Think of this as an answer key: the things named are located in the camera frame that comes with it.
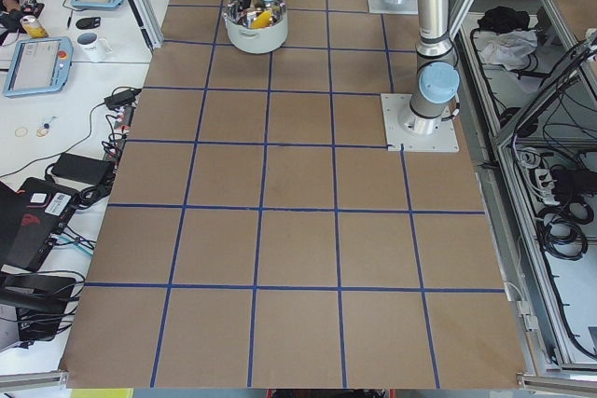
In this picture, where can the yellow corn cob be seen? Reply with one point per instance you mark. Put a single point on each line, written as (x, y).
(263, 20)

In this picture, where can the mint green cooking pot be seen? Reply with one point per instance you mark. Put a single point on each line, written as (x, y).
(238, 15)

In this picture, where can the black computer mouse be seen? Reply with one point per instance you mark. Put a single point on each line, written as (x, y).
(88, 23)

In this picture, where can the white mug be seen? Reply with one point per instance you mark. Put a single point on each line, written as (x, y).
(96, 48)

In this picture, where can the small black charger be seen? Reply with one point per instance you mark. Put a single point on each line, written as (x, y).
(122, 98)

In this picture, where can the yellow drink can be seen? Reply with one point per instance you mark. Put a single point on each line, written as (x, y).
(33, 27)

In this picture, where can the large teach pendant tablet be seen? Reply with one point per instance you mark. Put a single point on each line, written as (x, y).
(39, 66)

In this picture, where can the black power brick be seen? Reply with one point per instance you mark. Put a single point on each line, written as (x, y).
(82, 169)

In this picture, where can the black cloth bundle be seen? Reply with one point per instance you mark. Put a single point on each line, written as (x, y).
(502, 20)

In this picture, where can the white crumpled cloth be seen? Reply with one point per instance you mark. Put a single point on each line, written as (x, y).
(511, 50)

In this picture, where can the black monitor stand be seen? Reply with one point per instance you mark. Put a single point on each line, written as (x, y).
(37, 306)

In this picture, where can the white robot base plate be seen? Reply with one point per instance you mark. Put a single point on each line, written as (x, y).
(404, 131)

